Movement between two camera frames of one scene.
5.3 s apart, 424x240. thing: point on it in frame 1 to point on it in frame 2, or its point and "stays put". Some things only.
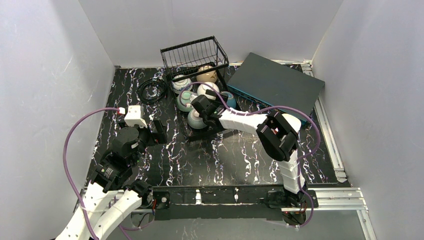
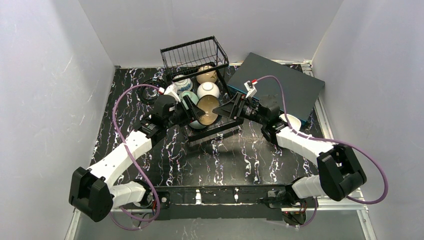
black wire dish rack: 200,84 stays put
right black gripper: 201,108 to 238,107
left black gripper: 151,131 to 185,111
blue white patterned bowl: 179,85 stays put
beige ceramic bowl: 211,76 stays put
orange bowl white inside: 296,123 stays put
